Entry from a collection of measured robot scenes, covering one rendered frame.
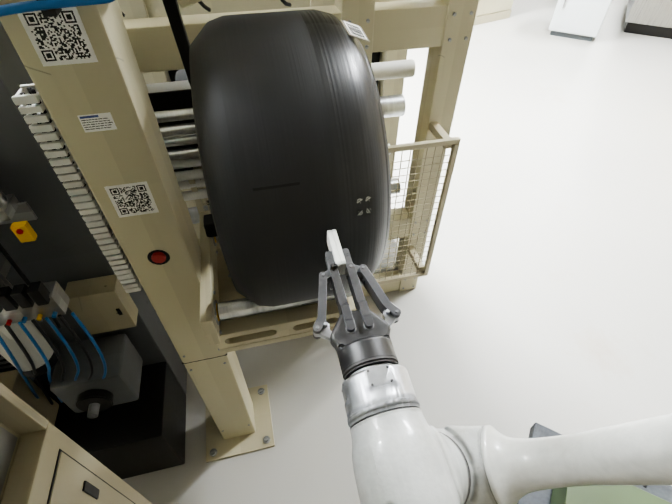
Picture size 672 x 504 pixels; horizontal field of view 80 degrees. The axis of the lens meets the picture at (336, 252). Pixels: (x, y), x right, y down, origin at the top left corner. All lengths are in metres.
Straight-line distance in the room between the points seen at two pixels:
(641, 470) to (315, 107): 0.58
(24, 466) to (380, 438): 0.72
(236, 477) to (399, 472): 1.37
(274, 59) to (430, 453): 0.58
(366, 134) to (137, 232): 0.52
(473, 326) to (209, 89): 1.77
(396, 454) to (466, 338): 1.67
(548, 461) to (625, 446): 0.10
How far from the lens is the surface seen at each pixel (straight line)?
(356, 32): 0.80
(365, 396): 0.50
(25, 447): 1.03
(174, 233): 0.92
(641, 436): 0.51
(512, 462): 0.60
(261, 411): 1.86
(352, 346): 0.53
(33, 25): 0.76
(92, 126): 0.80
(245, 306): 1.00
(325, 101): 0.66
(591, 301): 2.54
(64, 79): 0.78
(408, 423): 0.49
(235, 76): 0.68
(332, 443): 1.80
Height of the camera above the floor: 1.70
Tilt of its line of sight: 45 degrees down
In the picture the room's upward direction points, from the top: straight up
